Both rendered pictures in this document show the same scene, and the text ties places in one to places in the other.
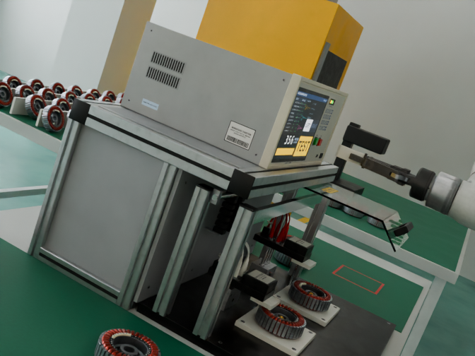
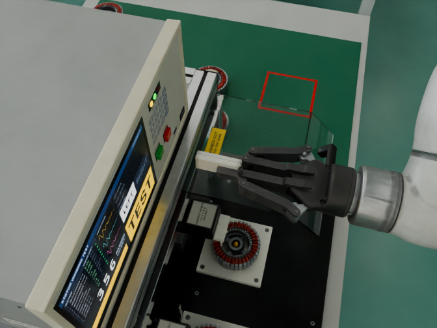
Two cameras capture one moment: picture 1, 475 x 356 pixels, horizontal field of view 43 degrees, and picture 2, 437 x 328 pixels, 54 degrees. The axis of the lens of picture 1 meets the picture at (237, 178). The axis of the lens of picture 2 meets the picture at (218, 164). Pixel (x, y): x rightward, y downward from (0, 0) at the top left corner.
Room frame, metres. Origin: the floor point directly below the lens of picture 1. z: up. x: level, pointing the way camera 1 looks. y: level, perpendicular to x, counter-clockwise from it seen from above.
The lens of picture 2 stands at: (1.14, -0.21, 1.74)
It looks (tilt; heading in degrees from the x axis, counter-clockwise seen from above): 57 degrees down; 354
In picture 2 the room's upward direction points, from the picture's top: straight up
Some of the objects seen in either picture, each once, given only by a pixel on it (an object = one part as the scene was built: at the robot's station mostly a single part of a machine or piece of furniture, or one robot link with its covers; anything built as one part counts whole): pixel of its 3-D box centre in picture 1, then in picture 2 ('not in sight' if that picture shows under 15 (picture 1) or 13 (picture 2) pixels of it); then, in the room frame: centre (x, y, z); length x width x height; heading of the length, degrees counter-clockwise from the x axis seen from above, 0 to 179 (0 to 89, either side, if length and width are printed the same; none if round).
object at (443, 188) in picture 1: (442, 192); (370, 197); (1.42, -0.46, 1.18); 0.09 x 0.06 x 0.09; 160
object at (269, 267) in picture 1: (261, 272); (175, 231); (1.57, -0.15, 0.80); 0.08 x 0.05 x 0.06; 160
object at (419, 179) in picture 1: (411, 180); (320, 186); (1.44, -0.39, 1.18); 0.09 x 0.08 x 0.07; 70
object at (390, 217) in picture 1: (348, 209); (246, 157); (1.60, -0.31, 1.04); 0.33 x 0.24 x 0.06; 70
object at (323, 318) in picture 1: (307, 304); (235, 248); (1.52, -0.28, 0.78); 0.15 x 0.15 x 0.01; 70
